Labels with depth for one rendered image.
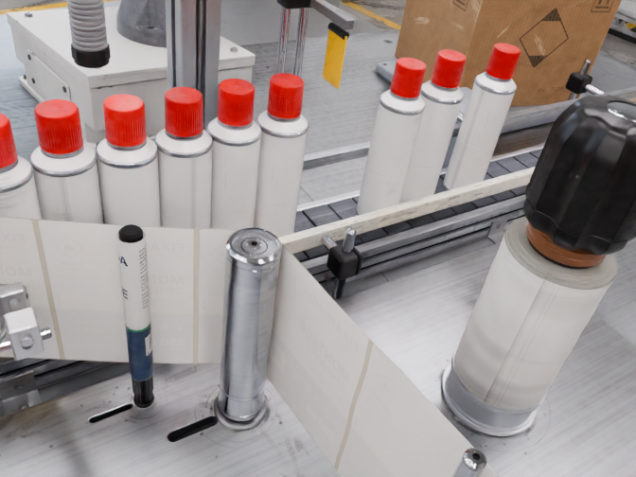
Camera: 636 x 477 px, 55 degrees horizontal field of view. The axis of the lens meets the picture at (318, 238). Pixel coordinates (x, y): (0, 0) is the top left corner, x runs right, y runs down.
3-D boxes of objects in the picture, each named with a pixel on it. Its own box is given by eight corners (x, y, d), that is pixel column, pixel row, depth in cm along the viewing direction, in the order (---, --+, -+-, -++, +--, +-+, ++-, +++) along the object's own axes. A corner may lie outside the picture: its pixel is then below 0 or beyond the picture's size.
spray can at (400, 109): (370, 231, 75) (407, 76, 62) (347, 207, 78) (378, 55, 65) (403, 221, 77) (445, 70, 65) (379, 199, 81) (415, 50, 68)
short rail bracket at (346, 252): (330, 321, 69) (347, 240, 62) (317, 304, 71) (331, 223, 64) (353, 312, 71) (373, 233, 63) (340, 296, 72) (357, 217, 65)
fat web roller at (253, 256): (227, 439, 50) (238, 273, 39) (204, 398, 53) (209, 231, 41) (275, 418, 52) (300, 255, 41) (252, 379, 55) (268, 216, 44)
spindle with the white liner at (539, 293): (486, 452, 53) (648, 159, 34) (422, 378, 58) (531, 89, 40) (555, 414, 57) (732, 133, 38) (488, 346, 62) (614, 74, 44)
